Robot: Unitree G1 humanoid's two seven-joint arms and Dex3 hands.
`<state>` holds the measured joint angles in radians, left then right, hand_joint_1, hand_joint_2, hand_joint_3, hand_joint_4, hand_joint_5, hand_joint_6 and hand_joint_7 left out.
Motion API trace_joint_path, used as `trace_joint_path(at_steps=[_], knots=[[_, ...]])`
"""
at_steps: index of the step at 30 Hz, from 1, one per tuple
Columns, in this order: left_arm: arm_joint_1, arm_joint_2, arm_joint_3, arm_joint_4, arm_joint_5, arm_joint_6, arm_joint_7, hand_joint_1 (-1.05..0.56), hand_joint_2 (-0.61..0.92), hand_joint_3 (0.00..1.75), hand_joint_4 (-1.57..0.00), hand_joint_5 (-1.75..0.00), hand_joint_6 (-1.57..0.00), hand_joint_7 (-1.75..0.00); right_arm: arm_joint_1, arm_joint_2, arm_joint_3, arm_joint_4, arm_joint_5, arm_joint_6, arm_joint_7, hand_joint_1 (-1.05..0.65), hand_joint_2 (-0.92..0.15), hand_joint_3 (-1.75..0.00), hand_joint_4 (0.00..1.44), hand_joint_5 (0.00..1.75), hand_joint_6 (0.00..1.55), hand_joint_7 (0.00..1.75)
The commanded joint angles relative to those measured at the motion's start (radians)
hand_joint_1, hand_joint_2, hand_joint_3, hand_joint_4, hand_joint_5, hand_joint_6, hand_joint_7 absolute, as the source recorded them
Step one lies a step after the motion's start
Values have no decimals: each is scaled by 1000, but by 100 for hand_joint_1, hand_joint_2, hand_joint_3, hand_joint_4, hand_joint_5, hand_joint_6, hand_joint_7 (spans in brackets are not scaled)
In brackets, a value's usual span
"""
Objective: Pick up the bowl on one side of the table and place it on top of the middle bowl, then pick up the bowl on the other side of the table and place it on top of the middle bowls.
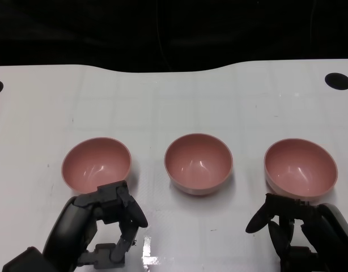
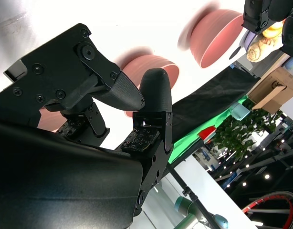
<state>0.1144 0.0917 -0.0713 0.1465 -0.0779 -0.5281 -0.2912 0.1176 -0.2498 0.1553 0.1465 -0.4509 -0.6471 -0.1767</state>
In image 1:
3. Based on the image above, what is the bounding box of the pink plastic bowl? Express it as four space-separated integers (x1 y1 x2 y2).
264 138 338 198
61 137 132 192
164 133 234 197

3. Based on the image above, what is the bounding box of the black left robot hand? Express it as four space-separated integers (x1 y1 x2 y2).
43 180 148 272

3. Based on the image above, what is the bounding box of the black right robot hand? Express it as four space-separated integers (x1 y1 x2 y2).
245 193 348 272

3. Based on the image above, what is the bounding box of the black background cloth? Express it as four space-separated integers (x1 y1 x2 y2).
0 0 348 73

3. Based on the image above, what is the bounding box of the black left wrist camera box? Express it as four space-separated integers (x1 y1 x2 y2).
2 246 54 272

